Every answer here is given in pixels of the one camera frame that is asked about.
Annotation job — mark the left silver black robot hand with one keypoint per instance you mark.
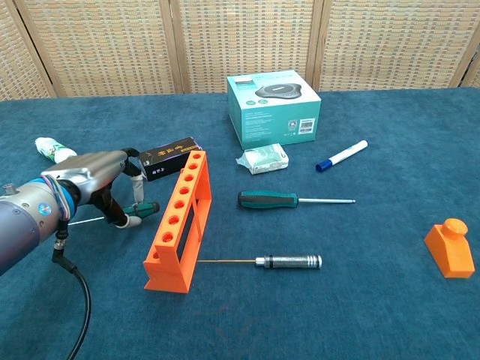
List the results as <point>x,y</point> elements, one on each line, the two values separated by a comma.
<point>90,172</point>

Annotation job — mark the orange drill bit holder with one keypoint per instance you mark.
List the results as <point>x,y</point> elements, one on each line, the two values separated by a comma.
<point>167,275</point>

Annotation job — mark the white bottle with green label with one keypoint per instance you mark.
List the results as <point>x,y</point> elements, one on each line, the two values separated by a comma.
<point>52,150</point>

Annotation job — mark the black box with gold lettering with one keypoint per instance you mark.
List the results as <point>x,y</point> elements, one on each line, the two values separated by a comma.
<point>165,157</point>

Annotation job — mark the small tissue pack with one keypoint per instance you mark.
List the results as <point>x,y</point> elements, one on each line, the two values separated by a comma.
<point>266,159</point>

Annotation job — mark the teal speakerphone box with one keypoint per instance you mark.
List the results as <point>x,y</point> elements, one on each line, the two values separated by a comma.
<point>273,120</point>

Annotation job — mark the woven rattan folding screen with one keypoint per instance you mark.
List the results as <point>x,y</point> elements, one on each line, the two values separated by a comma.
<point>243,37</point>

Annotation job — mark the white marker with blue cap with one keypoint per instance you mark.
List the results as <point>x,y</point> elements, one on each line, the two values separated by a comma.
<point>345,153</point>

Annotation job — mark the blue felt table mat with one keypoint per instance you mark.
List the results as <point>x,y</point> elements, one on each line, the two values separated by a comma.
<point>337,318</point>

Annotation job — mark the orange block with knob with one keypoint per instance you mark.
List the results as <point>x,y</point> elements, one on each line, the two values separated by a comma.
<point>453,255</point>

